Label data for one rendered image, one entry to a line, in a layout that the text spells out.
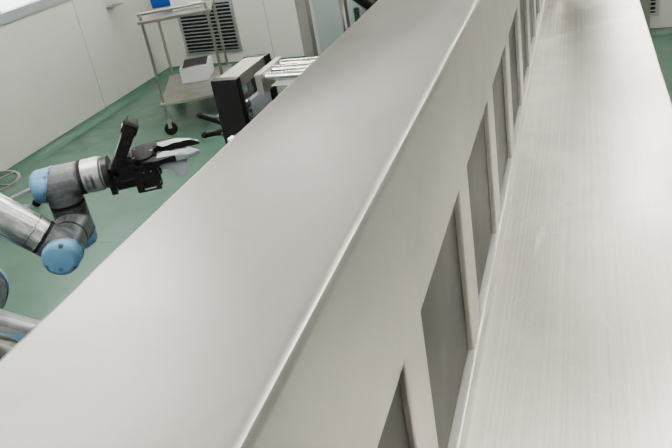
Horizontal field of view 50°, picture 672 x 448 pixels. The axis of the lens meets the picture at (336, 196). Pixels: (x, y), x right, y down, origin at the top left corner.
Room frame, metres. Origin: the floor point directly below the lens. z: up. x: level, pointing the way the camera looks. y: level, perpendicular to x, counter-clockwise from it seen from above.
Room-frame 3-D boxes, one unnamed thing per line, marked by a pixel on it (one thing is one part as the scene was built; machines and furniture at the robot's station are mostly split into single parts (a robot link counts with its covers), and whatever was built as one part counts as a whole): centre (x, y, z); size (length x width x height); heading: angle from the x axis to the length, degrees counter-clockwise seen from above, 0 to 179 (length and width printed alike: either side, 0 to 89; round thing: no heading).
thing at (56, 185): (1.46, 0.59, 1.21); 0.11 x 0.08 x 0.09; 96
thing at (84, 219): (1.44, 0.58, 1.12); 0.11 x 0.08 x 0.11; 6
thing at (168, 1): (5.72, 0.95, 0.51); 0.91 x 0.58 x 1.02; 3
